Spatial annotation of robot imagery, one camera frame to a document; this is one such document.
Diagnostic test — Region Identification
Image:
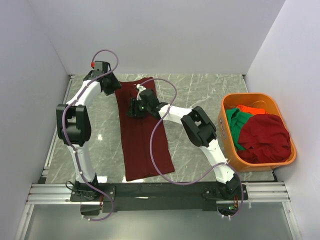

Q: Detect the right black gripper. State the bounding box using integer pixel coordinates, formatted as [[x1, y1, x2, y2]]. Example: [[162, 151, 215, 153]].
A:
[[125, 98, 151, 119]]

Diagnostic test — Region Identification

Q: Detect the orange plastic basket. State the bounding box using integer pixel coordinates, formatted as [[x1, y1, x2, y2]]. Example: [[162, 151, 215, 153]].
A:
[[218, 93, 297, 172]]

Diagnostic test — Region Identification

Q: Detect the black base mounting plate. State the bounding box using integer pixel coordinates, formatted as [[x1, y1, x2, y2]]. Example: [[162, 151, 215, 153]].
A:
[[70, 181, 249, 213]]

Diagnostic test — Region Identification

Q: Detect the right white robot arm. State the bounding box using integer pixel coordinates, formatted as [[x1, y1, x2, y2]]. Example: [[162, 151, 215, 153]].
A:
[[128, 84, 245, 201]]

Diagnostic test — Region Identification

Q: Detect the green t-shirt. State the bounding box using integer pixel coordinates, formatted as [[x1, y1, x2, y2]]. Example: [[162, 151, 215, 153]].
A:
[[225, 108, 253, 151]]

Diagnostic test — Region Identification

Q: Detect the red t-shirt in basket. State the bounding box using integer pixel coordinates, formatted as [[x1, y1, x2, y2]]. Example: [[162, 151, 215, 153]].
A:
[[237, 114, 292, 164]]

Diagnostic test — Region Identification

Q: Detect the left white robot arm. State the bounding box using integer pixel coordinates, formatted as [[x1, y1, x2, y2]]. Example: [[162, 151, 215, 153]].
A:
[[56, 61, 122, 201]]

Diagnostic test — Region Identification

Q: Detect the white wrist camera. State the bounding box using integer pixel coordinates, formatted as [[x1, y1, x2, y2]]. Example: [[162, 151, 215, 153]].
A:
[[90, 61, 100, 70], [136, 84, 146, 94]]

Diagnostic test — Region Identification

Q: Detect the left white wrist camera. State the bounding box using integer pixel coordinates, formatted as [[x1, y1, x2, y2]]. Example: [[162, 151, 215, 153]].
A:
[[90, 61, 100, 70]]

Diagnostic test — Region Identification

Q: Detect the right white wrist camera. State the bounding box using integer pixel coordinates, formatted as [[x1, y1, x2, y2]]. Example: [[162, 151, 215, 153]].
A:
[[136, 84, 146, 94]]

